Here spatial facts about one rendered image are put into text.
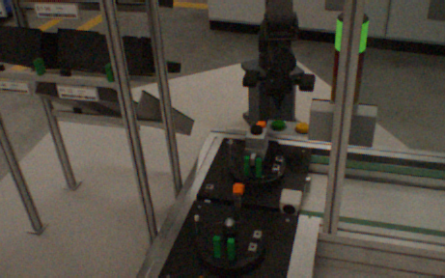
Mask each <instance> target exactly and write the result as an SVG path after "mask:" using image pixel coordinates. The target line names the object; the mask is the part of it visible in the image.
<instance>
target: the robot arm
mask: <svg viewBox="0 0 445 278"><path fill-rule="evenodd" d="M291 30H293V34H292V33H288V31H291ZM297 35H299V25H298V16H297V15H296V12H294V11H293V9H292V0H265V14H264V19H263V21H262V23H261V32H258V52H261V53H260V54H259V63H258V66H259V67H260V68H261V69H263V70H264V71H265V72H266V76H262V75H261V73H260V71H259V70H253V69H248V70H247V71H246V73H245V74H244V76H243V77H242V86H243V87H246V88H255V87H256V86H257V82H258V83H264V91H265V92H266V95H267V96H268V97H272V98H273V100H274V104H275V106H276V108H277V109H280V108H281V105H282V101H283V99H284V97H285V96H286V94H287V93H291V92H292V89H293V85H298V89H299V91H301V92H309V93H312V92H313V90H314V86H315V82H316V77H315V76H314V74H313V73H301V76H300V78H297V77H290V72H292V71H293V70H294V68H295V66H296V59H295V57H294V54H293V49H292V42H293V41H297ZM278 97H279V98H278Z"/></svg>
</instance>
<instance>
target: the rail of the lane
mask: <svg viewBox="0 0 445 278"><path fill-rule="evenodd" d="M246 132H247V130H240V129H233V128H218V127H212V128H211V129H210V133H209V135H208V136H214V138H215V139H217V137H224V138H228V139H235V140H245V136H246ZM267 136H268V144H275V145H290V146H296V147H302V148H310V149H312V154H311V156H323V157H329V156H330V148H331V143H329V142H322V141H314V140H308V137H305V136H290V135H283V134H276V133H269V132H268V133H267Z"/></svg>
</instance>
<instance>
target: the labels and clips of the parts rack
mask: <svg viewBox="0 0 445 278"><path fill-rule="evenodd" d="M32 4H33V6H34V8H35V11H36V17H37V18H49V19H64V20H82V18H81V15H80V11H79V6H78V3H77V2H66V3H58V2H54V1H46V0H45V2H39V1H33V2H32ZM0 16H4V17H7V11H6V9H5V6H4V2H3V1H1V0H0ZM34 66H35V68H36V72H37V75H38V76H43V75H44V74H45V73H46V70H45V67H44V62H43V59H42V58H37V59H36V60H34ZM104 67H105V71H106V75H107V78H108V81H109V82H114V81H115V77H114V73H113V70H112V63H108V64H107V65H106V66H104ZM0 71H5V66H4V65H0ZM59 72H60V74H61V76H66V77H70V76H71V73H70V69H60V70H59ZM56 88H57V90H58V93H59V97H61V98H69V99H77V100H85V101H100V97H99V93H98V90H97V88H96V87H87V86H70V85H62V84H56ZM0 92H1V93H9V94H17V95H33V93H32V91H31V88H30V83H29V82H28V81H19V80H11V79H0ZM51 113H52V116H55V117H70V118H75V119H82V120H89V121H104V122H110V123H117V124H123V123H124V118H123V117H120V116H112V115H105V114H103V115H102V114H99V113H84V112H82V111H81V109H79V108H73V111H69V110H62V109H52V110H51ZM136 118H137V123H138V125H144V126H151V127H158V128H164V126H163V122H162V121H156V120H149V119H141V118H138V117H137V115H136Z"/></svg>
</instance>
